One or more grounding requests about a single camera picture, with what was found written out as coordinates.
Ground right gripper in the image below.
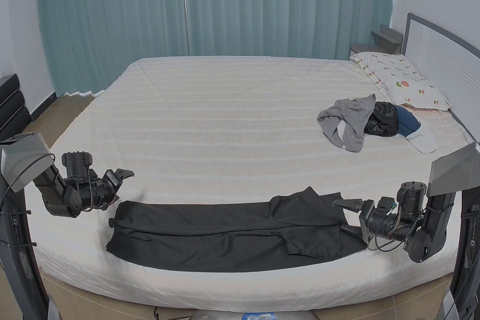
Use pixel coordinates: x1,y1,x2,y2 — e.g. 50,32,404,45
332,198,399,243

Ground black cable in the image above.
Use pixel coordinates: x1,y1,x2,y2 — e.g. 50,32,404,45
366,232,408,252

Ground grey garment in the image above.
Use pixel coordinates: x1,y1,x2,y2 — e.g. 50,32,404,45
317,93,377,153

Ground black shiny garment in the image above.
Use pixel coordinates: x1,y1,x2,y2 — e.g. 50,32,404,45
363,101,400,138

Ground dark grey chest of drawers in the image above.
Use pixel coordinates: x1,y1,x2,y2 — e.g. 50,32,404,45
0,73,32,143

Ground black trousers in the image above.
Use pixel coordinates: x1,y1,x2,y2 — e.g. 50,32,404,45
106,186,370,273

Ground grey bedside table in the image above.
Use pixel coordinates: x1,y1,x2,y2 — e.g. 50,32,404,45
349,24,404,60

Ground dark blue and white garment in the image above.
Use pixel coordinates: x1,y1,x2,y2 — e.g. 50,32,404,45
393,105,438,154

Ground bed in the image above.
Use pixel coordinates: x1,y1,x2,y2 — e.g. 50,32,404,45
23,13,480,312

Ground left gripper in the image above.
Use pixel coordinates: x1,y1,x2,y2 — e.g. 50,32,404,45
89,168,135,211

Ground white printed pillow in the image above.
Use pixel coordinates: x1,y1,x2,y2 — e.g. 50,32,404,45
349,51,451,112

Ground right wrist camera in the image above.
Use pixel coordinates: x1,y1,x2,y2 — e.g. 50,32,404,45
376,195,395,216

